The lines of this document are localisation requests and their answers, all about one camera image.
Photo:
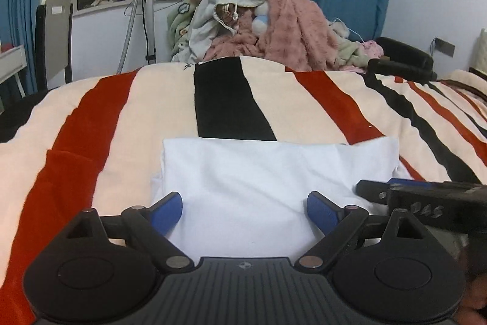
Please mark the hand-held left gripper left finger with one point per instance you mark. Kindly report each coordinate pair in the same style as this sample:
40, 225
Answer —
167, 214

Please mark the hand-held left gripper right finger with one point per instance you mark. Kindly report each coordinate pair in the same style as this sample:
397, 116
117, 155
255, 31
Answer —
319, 212

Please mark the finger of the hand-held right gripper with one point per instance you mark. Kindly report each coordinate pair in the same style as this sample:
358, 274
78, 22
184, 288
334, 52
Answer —
374, 190

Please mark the white shirt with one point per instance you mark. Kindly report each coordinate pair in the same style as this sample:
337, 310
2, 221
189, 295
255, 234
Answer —
247, 188

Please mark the person's right hand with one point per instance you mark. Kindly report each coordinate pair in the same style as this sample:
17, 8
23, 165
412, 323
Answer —
477, 292

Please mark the red black striped cream blanket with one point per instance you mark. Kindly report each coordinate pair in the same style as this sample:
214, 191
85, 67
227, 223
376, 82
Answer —
114, 119

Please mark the light green crumpled garment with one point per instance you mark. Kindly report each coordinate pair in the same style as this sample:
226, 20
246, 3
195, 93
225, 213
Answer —
352, 54

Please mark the pink knitted garment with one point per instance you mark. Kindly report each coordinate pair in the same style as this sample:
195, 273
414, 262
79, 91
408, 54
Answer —
373, 49

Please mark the beige cushion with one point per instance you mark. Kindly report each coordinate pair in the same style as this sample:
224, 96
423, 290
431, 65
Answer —
481, 51

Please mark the pink fluffy blanket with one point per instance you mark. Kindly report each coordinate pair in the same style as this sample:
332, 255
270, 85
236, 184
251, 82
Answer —
296, 24

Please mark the pale green printed garment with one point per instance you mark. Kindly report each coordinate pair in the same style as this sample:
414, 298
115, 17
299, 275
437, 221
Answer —
177, 28

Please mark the pink garment steamer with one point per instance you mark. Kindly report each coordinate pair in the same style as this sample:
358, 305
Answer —
150, 24

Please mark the blue and white plush toy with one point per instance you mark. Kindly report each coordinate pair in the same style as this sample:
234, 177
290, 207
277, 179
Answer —
261, 20

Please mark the grey dressing table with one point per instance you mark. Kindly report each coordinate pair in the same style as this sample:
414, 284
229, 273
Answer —
11, 62

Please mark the small red container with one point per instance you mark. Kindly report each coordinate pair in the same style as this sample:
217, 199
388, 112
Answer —
3, 47

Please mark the dark wall socket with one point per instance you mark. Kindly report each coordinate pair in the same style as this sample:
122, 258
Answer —
445, 47

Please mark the grey chair with black frame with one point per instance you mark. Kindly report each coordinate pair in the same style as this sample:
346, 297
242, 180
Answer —
57, 35

